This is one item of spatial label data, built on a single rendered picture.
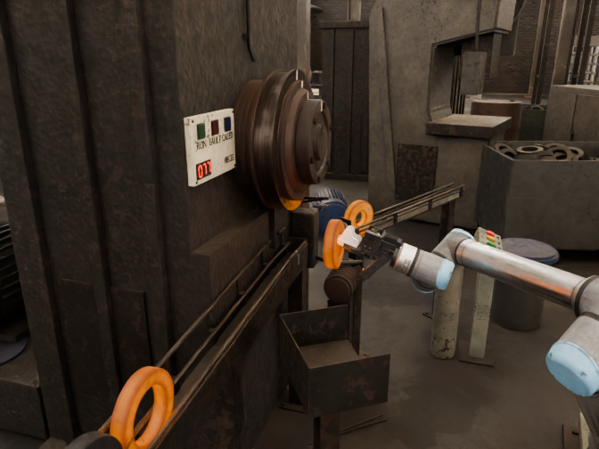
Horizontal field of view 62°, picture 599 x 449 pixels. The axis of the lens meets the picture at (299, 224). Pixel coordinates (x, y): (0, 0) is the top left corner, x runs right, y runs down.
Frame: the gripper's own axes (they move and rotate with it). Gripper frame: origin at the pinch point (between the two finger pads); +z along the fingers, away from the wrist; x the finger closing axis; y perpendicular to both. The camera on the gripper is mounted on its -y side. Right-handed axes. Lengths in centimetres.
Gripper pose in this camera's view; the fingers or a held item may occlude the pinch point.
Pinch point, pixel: (334, 238)
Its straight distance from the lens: 158.4
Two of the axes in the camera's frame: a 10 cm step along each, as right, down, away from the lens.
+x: -3.1, 2.9, -9.1
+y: 2.7, -8.9, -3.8
